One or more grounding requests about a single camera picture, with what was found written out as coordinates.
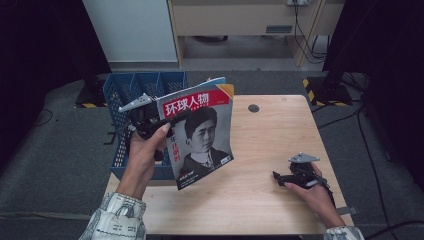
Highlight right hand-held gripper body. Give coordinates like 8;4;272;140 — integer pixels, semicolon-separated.
282;152;330;191

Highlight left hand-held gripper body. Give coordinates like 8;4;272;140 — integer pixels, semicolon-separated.
118;93;175;141

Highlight portrait cover magazine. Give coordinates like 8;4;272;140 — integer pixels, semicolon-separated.
155;76;236;192

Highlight blue plastic file rack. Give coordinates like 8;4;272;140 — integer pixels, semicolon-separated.
102;70;190;182

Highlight person's right hand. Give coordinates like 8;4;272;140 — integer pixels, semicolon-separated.
284;162;347;230

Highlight person's left hand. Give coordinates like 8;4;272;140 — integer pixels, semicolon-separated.
115;122;172;201

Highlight short grey tape piece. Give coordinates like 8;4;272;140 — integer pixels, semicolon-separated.
335;206;359;217

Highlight black stand base striped edge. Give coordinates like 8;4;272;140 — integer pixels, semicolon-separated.
73;77;110;110
302;75;354;108

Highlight white cabinet panel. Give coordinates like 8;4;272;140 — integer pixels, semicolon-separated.
81;0;179;64

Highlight beige wooden desk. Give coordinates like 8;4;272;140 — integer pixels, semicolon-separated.
166;0;346;69

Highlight black curtain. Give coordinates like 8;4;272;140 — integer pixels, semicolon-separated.
0;0;112;169
321;0;424;193

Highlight grey floor tape strip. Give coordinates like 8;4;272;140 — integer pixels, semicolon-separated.
0;208;101;222

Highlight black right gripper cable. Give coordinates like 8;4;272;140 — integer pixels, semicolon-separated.
319;179;338;209

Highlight long black floor cable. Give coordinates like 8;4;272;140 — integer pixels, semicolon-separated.
311;99;392;240

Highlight thin black floor cable loop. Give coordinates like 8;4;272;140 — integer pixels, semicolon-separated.
27;108;55;130

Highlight thick black floor cable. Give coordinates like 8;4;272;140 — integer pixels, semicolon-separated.
372;219;424;238

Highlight black hanging cables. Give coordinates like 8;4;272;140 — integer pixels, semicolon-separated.
292;2;330;65

